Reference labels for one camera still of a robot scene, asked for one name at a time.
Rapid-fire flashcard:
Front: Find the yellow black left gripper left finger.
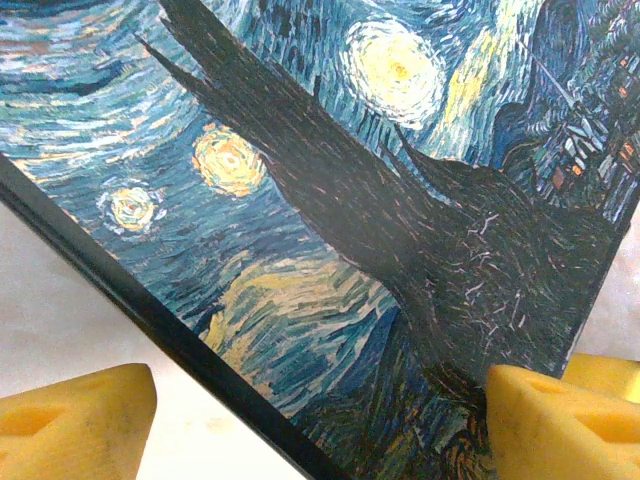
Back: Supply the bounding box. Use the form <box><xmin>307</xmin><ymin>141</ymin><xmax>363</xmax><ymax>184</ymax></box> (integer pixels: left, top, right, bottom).
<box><xmin>0</xmin><ymin>363</ymin><xmax>158</xmax><ymax>480</ymax></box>

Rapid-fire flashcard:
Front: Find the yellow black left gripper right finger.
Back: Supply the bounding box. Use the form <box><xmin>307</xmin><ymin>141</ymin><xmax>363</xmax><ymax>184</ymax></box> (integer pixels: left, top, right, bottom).
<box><xmin>485</xmin><ymin>352</ymin><xmax>640</xmax><ymax>480</ymax></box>

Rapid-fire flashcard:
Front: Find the starry night print box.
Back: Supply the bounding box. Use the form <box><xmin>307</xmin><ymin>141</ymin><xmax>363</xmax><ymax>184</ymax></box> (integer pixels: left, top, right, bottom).
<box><xmin>0</xmin><ymin>0</ymin><xmax>640</xmax><ymax>480</ymax></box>

